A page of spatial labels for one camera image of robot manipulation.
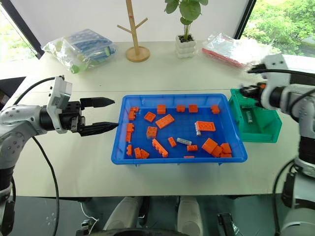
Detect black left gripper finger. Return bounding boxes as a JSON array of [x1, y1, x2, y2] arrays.
[[79, 121, 120, 138], [80, 97, 116, 111]]

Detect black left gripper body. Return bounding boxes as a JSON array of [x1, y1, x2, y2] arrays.
[[60, 100, 86, 134]]

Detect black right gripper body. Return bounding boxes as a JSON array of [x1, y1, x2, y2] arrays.
[[250, 82, 266, 106]]

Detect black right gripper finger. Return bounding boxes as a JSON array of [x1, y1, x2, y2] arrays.
[[239, 85, 255, 97], [242, 96, 258, 109]]

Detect green plastic bin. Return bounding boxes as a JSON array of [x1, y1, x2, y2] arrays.
[[229, 88, 283, 144]]

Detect blue plastic bin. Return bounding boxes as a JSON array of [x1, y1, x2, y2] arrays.
[[110, 93, 248, 167]]

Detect clear bag with red sheets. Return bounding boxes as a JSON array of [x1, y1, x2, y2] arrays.
[[201, 31, 269, 69]]

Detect large orange toy brick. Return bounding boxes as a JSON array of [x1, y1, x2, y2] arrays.
[[201, 137, 219, 153], [155, 114, 176, 130], [196, 120, 217, 132]]

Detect orange square toy brick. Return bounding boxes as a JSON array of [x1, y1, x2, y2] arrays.
[[146, 126, 158, 139], [143, 111, 157, 123]]

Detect clear bag with blue packs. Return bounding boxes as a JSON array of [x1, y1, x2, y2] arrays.
[[42, 29, 118, 75]]

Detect wooden branch stand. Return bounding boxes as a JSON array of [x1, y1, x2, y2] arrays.
[[117, 0, 151, 63]]

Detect long orange toy brick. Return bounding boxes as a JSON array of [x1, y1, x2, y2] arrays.
[[152, 138, 169, 158]]

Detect green plant in white pot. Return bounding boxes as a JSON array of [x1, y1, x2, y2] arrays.
[[164, 0, 209, 59]]

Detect white rounded robot leg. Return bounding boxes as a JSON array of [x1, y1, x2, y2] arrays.
[[102, 196, 144, 232], [177, 196, 204, 234]]

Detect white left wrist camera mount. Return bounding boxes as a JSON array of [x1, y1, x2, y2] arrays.
[[46, 75, 73, 134]]

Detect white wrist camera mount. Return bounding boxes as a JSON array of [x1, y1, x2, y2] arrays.
[[260, 54, 292, 110], [46, 75, 73, 134]]

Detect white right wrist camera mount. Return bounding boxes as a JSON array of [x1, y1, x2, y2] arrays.
[[260, 54, 292, 110]]

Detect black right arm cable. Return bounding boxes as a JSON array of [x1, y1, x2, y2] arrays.
[[247, 68, 315, 75]]

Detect black window frame bar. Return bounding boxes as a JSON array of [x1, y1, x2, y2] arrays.
[[233, 0, 257, 40], [0, 0, 45, 59]]

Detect thin white wire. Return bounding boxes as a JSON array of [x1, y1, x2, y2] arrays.
[[80, 201, 99, 223]]

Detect black bracket under table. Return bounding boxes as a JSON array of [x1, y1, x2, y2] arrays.
[[217, 212, 237, 236]]

